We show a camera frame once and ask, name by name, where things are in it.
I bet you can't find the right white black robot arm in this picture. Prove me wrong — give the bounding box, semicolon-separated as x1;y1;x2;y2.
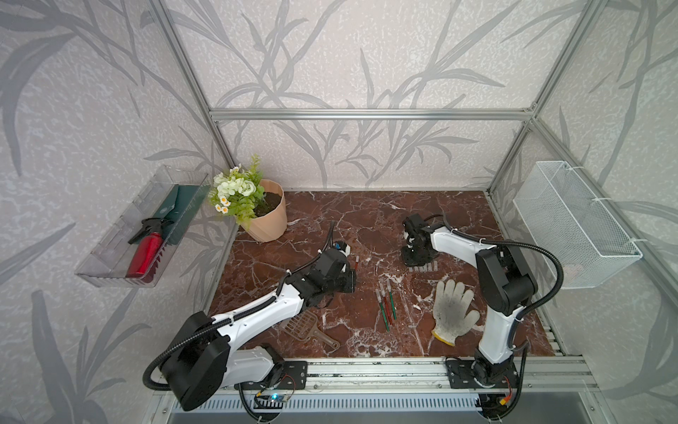
401;214;565;387

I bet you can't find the green carving knife right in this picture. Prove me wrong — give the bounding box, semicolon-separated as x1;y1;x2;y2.
387;280;397;322

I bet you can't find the white work glove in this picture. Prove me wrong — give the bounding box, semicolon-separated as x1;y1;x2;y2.
432;280;480;346

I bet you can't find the small circuit board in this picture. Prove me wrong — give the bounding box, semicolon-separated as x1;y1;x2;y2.
254;391;295;410

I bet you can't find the green carving knife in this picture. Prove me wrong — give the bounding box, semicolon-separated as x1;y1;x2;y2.
375;289;390;332
387;280;397;322

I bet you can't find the brown plastic scoop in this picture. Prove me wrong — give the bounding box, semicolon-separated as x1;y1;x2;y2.
282;310;341;351

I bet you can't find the clear plastic wall tray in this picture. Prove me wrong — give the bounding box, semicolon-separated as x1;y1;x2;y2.
75;165;209;288

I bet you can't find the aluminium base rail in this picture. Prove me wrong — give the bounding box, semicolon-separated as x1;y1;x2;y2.
153;356;600;396

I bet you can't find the white wire mesh basket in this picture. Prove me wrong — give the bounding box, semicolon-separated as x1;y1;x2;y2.
514;161;643;290

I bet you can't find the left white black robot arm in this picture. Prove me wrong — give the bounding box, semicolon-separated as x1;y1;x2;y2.
142;241;357;411

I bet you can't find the green carving knife left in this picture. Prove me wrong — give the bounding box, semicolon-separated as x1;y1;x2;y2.
375;289;390;332

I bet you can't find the green garden trowel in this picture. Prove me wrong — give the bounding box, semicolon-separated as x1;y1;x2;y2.
154;185;209;246

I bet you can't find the artificial white flower plant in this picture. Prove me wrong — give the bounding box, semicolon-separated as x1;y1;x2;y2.
208;155;265;229

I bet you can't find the terracotta flower pot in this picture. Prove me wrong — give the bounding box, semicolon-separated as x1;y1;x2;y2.
245;178;287;242

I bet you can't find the red spray bottle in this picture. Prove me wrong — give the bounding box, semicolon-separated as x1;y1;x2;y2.
125;218;172;283

